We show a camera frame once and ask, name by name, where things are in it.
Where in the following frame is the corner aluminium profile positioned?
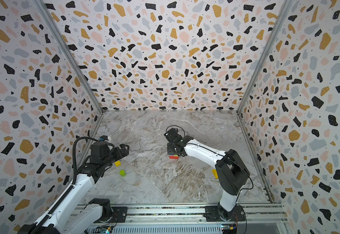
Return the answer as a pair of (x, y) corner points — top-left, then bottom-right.
(237, 0), (292, 116)
(33, 1), (103, 115)

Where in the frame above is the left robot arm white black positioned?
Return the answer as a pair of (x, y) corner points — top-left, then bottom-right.
(19, 141), (130, 234)

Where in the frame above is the aluminium mounting rail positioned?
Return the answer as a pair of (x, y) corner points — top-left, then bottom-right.
(39, 203), (289, 234)

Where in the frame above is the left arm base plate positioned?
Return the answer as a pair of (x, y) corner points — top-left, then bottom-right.
(95, 206), (128, 224)

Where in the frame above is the yellow wedge block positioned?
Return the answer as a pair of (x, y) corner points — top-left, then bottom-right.
(212, 169), (218, 179)

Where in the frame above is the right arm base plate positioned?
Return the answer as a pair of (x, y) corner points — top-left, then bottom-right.
(204, 205), (246, 222)

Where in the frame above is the small yellow cube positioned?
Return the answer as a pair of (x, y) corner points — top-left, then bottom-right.
(114, 161), (121, 167)

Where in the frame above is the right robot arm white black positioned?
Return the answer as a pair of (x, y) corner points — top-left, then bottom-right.
(164, 125), (251, 221)

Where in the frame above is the red block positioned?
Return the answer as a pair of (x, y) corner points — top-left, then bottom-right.
(169, 156), (179, 160)

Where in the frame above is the left corner aluminium profile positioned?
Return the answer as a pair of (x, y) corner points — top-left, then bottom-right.
(33, 1), (103, 115)

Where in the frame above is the right electronics board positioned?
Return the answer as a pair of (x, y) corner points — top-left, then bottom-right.
(221, 224), (237, 234)

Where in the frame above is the left electronics board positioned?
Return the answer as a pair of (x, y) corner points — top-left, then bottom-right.
(95, 226), (114, 234)

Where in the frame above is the right corner aluminium profile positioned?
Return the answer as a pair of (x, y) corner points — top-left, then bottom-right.
(237, 0), (292, 116)

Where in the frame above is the lime green cylinder block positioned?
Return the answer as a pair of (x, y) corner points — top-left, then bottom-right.
(119, 170), (126, 177)

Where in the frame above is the electronics board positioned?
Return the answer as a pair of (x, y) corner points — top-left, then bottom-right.
(221, 224), (237, 234)
(95, 226), (114, 234)

